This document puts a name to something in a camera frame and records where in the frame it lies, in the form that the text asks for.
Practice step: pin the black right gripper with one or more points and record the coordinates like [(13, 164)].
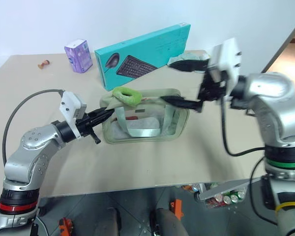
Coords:
[(211, 89)]

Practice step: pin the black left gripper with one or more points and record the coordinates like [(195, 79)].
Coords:
[(86, 123)]

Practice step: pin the green clear-window pouch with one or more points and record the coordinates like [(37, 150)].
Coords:
[(147, 98)]

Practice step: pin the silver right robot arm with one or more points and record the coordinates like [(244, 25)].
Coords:
[(273, 98)]

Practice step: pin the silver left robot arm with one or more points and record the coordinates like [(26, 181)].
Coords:
[(34, 140)]

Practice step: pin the red item inside pouch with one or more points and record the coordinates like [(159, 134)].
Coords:
[(132, 118)]

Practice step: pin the white tissue pack inside pouch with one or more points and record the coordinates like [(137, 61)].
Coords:
[(145, 124)]

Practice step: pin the teal keyboard box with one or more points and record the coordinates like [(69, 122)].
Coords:
[(147, 46)]

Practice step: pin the purple tissue pack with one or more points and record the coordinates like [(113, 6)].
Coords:
[(79, 57)]

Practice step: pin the small brown red figurine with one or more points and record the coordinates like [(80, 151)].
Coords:
[(44, 64)]

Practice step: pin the dark rounded shape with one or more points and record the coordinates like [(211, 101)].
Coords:
[(168, 223), (110, 222)]

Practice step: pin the clear bin of cans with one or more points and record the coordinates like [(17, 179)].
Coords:
[(221, 191)]

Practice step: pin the orange plastic tool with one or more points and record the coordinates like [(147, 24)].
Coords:
[(177, 207), (66, 226)]

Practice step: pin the red drink can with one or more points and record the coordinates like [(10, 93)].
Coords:
[(218, 198)]

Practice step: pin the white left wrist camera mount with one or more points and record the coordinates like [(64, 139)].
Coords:
[(70, 103)]

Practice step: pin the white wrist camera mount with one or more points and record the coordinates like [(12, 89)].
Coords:
[(227, 59), (70, 103)]

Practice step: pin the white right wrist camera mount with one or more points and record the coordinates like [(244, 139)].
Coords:
[(227, 59)]

